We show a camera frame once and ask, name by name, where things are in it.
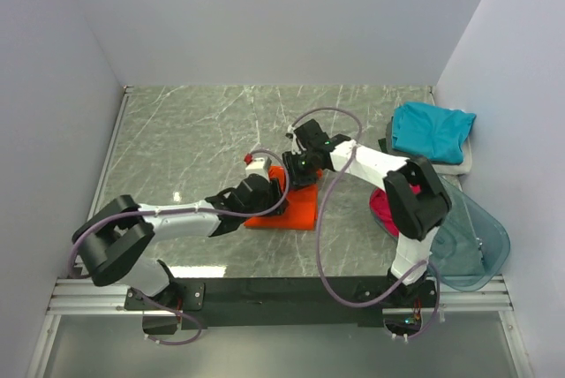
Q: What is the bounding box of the grey folded t shirt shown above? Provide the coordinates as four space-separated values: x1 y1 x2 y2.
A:
385 121 396 155

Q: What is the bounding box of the teal grey t shirt in bin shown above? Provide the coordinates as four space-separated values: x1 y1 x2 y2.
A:
430 215 485 279

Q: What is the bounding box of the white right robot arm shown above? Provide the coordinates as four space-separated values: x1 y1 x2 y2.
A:
282 119 452 306

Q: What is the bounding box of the dark green folded t shirt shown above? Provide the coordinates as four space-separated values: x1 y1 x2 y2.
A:
378 138 391 154

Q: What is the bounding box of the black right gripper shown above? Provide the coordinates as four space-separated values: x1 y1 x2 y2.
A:
282 149 320 193

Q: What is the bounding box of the orange t shirt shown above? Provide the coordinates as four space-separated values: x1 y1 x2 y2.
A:
244 165 318 231

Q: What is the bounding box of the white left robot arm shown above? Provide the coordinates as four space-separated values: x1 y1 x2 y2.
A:
69 174 289 309

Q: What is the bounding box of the aluminium frame rail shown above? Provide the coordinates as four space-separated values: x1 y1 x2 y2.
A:
46 86 133 315

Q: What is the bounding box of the white folded t shirt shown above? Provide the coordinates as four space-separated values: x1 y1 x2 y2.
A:
432 140 472 176

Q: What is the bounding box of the magenta t shirt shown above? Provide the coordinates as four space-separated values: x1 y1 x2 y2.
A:
369 188 399 238

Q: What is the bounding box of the black base crossbar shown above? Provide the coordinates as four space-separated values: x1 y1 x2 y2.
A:
124 277 438 335

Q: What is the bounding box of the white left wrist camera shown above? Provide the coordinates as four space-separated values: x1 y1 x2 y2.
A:
244 154 272 181

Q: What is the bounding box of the blue transparent plastic bin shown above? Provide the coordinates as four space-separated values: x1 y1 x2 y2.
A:
369 170 512 294

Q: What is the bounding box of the teal folded t shirt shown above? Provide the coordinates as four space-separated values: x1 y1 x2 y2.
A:
391 102 477 164

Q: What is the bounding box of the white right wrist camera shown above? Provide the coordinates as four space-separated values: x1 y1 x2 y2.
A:
285 125 297 141

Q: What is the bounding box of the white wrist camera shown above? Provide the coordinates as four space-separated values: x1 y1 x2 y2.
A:
285 125 297 141
244 154 272 181

